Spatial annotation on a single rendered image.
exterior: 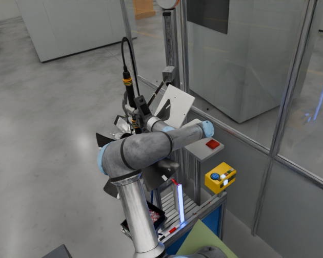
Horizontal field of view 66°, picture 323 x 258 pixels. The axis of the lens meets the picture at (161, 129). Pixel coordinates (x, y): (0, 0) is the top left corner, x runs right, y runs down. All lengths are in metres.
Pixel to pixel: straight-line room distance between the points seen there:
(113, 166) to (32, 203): 2.40
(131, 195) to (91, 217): 1.92
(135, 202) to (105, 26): 6.30
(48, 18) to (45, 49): 0.70
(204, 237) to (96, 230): 1.75
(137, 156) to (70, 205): 2.23
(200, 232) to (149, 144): 0.45
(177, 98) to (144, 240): 1.03
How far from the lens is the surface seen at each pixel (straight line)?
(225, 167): 1.53
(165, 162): 1.41
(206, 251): 1.01
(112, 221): 2.68
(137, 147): 0.78
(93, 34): 6.92
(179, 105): 1.65
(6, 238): 3.06
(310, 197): 1.81
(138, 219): 0.89
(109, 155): 0.85
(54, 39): 6.77
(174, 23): 1.80
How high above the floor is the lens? 2.19
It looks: 38 degrees down
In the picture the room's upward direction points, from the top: 7 degrees counter-clockwise
